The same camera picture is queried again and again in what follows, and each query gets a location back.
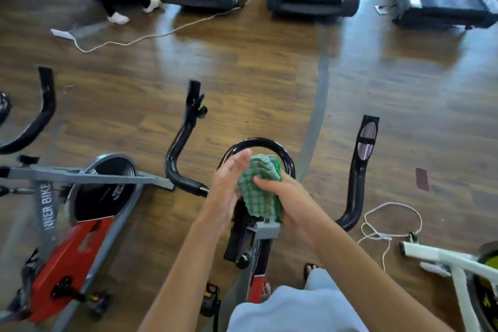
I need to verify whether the person's left hand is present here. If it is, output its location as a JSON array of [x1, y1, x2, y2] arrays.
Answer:
[[198, 148, 254, 228]]

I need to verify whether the person's right hand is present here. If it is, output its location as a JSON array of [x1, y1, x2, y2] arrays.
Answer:
[[253, 172, 331, 239]]

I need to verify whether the green checkered cleaning cloth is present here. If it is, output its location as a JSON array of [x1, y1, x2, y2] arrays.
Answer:
[[237, 154, 283, 222]]

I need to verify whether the red and grey spin bike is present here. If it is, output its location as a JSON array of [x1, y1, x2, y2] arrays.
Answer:
[[0, 67, 176, 325], [165, 79, 381, 332]]

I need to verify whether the white bike with yellow flywheel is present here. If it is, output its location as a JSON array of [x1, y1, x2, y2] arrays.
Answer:
[[399, 241, 498, 332]]

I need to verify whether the person's right forearm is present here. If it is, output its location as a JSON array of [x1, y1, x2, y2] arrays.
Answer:
[[299, 213, 452, 332]]

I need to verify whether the person's left forearm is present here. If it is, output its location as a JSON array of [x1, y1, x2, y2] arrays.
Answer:
[[140, 215, 230, 332]]

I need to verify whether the white power strip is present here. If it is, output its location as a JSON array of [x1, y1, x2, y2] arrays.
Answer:
[[50, 28, 76, 41]]

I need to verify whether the thin white cable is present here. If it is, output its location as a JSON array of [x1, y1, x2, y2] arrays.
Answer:
[[358, 202, 423, 273]]

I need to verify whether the white floor cable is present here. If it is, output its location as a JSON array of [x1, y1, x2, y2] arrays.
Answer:
[[50, 0, 277, 54]]

